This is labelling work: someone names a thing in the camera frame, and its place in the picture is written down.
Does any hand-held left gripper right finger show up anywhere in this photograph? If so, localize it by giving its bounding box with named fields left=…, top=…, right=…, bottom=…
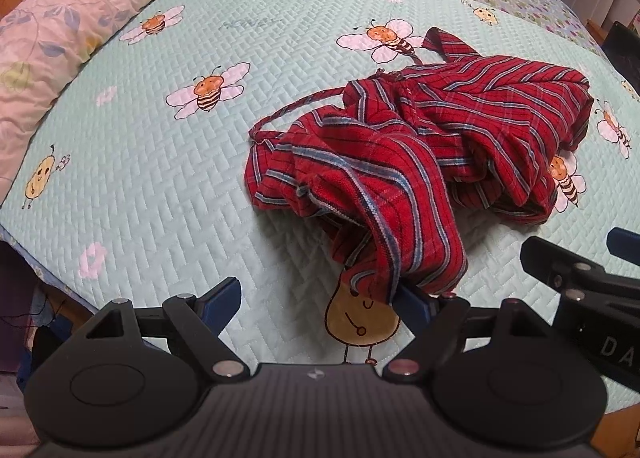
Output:
left=384, top=283, right=551, bottom=383

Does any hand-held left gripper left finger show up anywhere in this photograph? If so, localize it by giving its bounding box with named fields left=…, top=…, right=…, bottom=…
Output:
left=86, top=277, right=251, bottom=384

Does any red striped garment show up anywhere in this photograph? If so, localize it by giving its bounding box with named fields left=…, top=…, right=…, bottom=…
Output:
left=244, top=27, right=596, bottom=300

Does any pink floral quilt roll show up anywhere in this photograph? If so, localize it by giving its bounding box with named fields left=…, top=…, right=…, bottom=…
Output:
left=0, top=0, right=222, bottom=204

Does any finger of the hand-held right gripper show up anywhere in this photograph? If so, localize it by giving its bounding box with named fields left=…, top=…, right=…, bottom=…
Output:
left=520, top=237, right=608, bottom=304
left=607, top=227, right=640, bottom=264

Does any mint quilted bee-print bed cover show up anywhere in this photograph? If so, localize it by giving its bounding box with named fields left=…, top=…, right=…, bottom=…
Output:
left=0, top=0, right=640, bottom=414

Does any dark object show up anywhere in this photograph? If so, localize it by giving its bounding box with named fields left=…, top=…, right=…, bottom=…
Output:
left=602, top=21, right=640, bottom=89

